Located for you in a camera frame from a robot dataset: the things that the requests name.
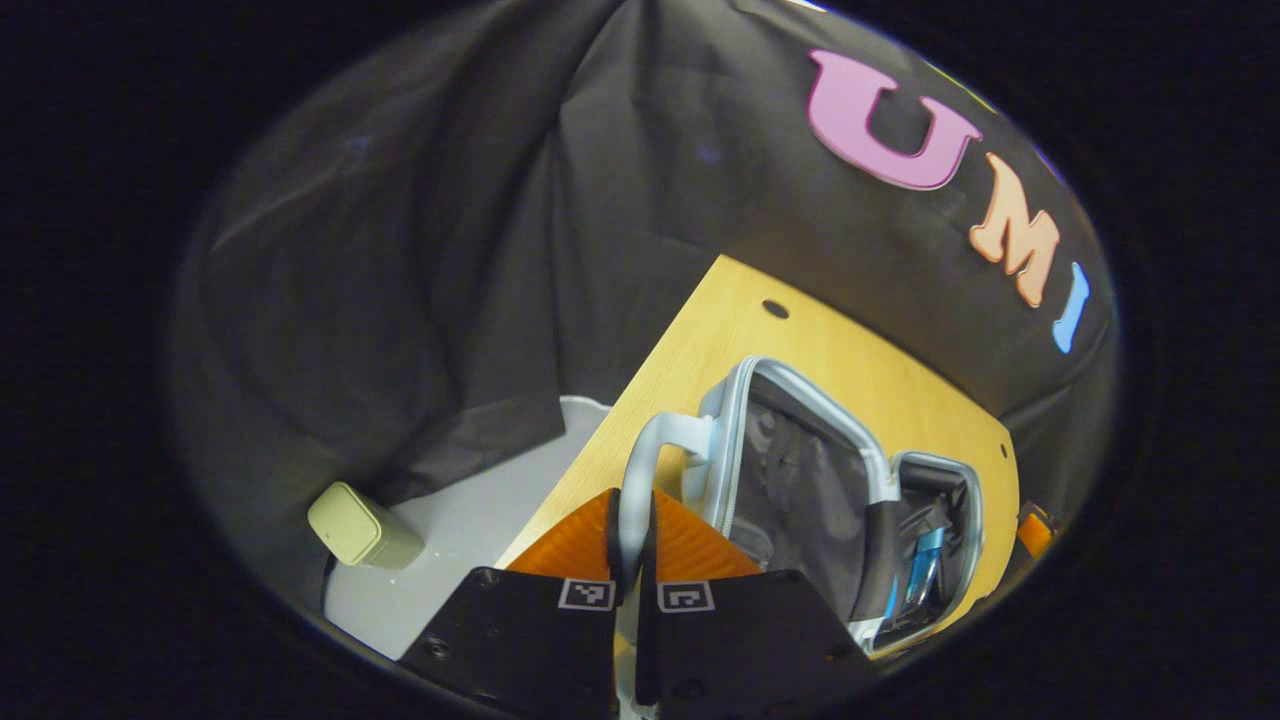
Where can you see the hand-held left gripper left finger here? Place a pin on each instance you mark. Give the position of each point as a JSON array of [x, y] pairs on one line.
[[520, 640]]

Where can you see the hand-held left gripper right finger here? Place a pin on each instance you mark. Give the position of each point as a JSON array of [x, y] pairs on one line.
[[740, 640]]

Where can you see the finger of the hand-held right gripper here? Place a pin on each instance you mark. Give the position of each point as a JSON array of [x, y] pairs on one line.
[[1038, 532]]

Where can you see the blue green cosmetic tube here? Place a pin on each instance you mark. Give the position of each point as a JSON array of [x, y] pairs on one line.
[[925, 560]]

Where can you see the light blue suitcase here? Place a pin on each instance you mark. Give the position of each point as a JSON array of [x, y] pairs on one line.
[[800, 480]]

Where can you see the pale green bin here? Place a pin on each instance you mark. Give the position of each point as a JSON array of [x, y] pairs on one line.
[[355, 525]]

